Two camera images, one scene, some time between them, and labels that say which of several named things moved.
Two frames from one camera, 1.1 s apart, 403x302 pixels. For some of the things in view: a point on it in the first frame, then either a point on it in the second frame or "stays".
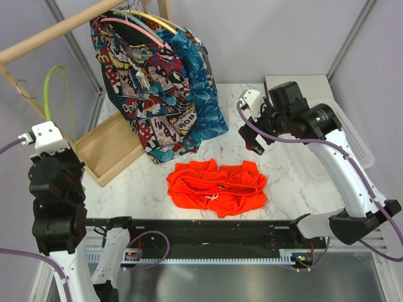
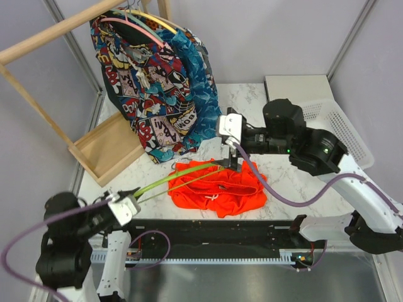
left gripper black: [79, 162] → [124, 192]
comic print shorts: [144, 78] stays
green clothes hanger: [45, 89] → [139, 192]
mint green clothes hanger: [136, 19] stays
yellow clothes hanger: [155, 19] stays
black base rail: [157, 234] stays
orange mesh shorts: [204, 185] stays
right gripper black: [249, 136] → [235, 151]
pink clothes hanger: [116, 19] stays
